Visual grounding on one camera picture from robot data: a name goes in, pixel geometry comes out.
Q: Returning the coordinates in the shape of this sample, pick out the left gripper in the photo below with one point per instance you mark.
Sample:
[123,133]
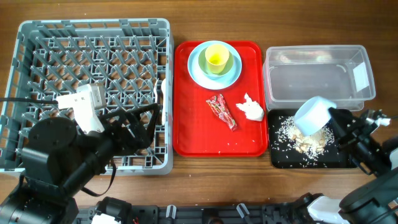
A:
[128,144]

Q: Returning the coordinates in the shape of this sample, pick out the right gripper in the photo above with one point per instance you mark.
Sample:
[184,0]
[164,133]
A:
[352,132]

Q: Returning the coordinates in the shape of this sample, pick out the light blue bowl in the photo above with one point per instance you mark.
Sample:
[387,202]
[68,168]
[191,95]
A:
[313,115]

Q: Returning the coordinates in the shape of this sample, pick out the white plastic fork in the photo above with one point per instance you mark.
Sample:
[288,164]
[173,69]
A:
[156,94]

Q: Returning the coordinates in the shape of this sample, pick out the rice and nut leftovers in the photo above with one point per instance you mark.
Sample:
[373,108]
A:
[291,149]

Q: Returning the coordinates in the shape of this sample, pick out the red snack wrapper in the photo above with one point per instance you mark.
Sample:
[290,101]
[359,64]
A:
[219,107]

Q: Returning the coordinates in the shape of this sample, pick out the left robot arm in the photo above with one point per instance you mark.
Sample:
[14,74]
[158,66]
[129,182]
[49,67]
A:
[60,159]

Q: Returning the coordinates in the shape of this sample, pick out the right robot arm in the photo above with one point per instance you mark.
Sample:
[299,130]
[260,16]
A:
[370,202]

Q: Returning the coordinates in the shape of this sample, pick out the grey plastic dishwasher rack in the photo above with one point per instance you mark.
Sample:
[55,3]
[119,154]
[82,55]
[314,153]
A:
[53,58]

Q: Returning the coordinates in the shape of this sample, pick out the clear plastic bin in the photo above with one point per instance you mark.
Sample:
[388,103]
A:
[340,73]

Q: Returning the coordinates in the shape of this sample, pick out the red plastic tray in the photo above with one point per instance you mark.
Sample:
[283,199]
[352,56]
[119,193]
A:
[197,131]

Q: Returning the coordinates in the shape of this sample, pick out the black plastic tray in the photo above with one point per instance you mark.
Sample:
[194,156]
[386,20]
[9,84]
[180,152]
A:
[339,159]

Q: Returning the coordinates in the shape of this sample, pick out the light blue plate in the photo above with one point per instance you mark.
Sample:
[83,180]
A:
[204,81]

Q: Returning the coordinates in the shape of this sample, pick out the crumpled white tissue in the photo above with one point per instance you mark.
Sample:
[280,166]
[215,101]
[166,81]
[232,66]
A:
[252,109]

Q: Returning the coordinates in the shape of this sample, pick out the yellow plastic cup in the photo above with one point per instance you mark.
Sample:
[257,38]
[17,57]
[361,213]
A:
[217,56]

